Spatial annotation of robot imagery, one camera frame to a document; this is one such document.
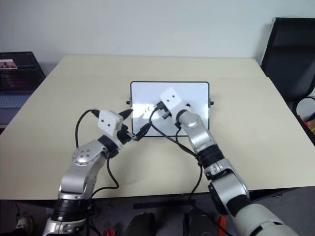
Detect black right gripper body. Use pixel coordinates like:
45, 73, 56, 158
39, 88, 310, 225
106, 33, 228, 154
160, 109, 173, 121

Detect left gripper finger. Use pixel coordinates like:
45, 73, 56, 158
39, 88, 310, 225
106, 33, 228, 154
119, 109, 134, 121
130, 125, 150, 142

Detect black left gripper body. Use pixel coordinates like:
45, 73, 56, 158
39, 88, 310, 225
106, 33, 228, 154
117, 123, 132, 146

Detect black-framed tabletop whiteboard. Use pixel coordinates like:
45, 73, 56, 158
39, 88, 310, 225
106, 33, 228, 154
126, 81, 215, 138

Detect dark rounded shape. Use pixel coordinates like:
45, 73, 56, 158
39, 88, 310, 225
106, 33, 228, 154
184, 208, 220, 236

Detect black office chair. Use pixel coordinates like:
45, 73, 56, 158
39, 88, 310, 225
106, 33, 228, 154
260, 17, 315, 105

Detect red yellow clutter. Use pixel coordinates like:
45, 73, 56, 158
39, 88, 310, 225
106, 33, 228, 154
304, 120, 315, 145

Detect grey white shoe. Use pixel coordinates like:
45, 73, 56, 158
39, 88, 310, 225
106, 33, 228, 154
15, 214, 35, 234

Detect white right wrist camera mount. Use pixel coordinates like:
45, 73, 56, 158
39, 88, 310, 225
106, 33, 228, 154
159, 86, 192, 117

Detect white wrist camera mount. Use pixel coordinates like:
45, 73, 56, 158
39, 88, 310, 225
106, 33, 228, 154
159, 86, 192, 117
97, 110, 124, 138

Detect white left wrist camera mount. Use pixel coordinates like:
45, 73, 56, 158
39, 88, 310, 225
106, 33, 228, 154
97, 110, 124, 138

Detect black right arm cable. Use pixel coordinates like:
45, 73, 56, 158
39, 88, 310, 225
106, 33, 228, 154
149, 102, 204, 197

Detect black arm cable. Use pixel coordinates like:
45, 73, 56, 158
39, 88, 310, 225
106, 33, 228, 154
74, 108, 121, 197
149, 102, 204, 197

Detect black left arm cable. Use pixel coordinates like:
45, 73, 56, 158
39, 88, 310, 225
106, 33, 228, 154
74, 108, 121, 197

